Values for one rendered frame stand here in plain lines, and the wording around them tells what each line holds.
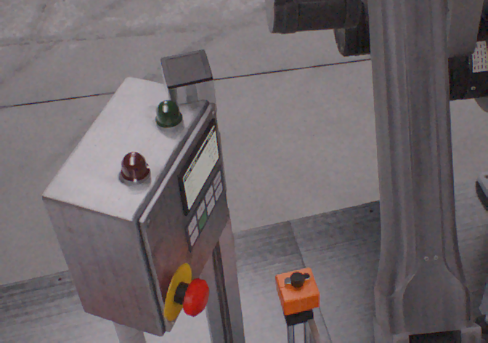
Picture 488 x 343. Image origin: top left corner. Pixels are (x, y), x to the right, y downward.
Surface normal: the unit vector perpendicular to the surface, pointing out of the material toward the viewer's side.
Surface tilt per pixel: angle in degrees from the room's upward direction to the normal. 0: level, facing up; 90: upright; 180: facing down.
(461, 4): 90
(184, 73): 0
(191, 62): 0
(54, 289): 0
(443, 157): 48
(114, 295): 90
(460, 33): 90
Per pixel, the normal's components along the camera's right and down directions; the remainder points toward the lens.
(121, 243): -0.37, 0.69
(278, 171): -0.07, -0.69
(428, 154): 0.10, 0.07
